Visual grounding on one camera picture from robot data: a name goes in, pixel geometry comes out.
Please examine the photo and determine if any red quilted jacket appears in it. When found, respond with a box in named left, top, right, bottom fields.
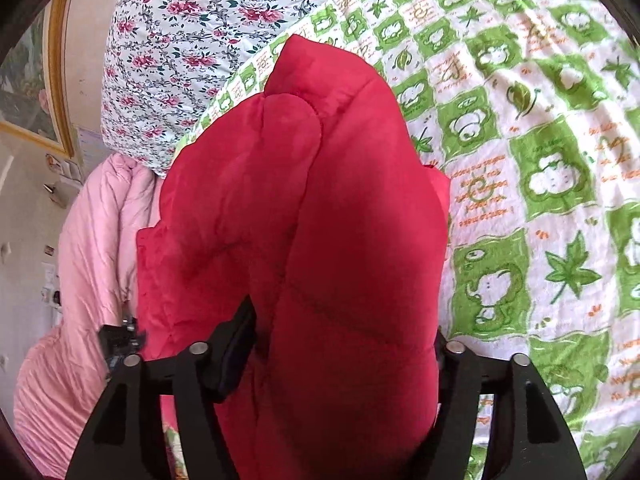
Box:
left=135, top=34, right=451, bottom=480

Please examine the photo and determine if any white wall paper sheet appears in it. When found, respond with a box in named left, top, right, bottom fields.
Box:
left=76, top=127, right=115, bottom=162

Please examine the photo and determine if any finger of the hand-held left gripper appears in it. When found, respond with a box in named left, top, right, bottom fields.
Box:
left=97, top=314, right=147, bottom=378

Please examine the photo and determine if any pink quilt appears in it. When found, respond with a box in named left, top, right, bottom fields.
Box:
left=12, top=152, right=181, bottom=480

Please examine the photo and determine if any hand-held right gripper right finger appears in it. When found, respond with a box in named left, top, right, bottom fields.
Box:
left=409, top=329, right=587, bottom=480

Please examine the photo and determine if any gold framed picture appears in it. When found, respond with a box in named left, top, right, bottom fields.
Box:
left=0, top=0, right=77, bottom=159

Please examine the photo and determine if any white floral quilt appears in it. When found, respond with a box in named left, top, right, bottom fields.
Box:
left=100, top=0, right=376, bottom=178

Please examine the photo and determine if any green and white patterned blanket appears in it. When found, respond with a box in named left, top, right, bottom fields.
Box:
left=165, top=0, right=640, bottom=480

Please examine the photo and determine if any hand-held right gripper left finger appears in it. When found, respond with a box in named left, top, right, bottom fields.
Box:
left=65, top=296, right=258, bottom=480

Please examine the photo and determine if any white wall switch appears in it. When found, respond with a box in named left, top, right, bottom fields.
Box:
left=41, top=264, right=62, bottom=307

